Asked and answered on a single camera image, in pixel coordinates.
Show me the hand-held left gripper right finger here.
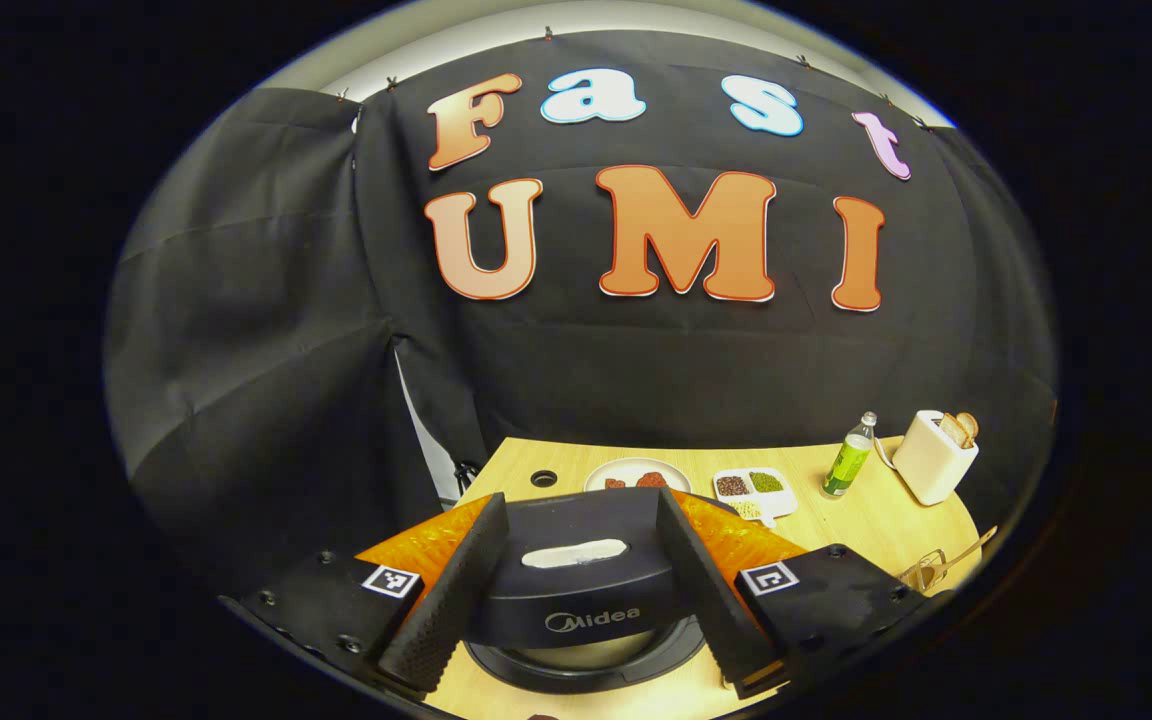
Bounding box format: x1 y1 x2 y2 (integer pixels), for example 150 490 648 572
654 488 952 701

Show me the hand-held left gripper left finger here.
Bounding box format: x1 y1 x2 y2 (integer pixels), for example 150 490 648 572
221 492 512 701

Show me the black rice cooker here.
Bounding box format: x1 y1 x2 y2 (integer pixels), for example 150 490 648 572
463 487 737 696

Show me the wooden spoon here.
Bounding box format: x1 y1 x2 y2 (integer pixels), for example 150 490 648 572
926 527 999 586

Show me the white divided bean dish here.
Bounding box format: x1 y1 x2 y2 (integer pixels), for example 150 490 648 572
712 467 798 528

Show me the round white plate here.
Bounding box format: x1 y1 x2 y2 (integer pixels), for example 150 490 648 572
584 457 693 494

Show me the green drink bottle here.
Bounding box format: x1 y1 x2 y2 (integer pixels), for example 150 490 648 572
821 411 878 499

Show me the white toaster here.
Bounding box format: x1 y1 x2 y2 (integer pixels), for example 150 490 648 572
891 410 980 507

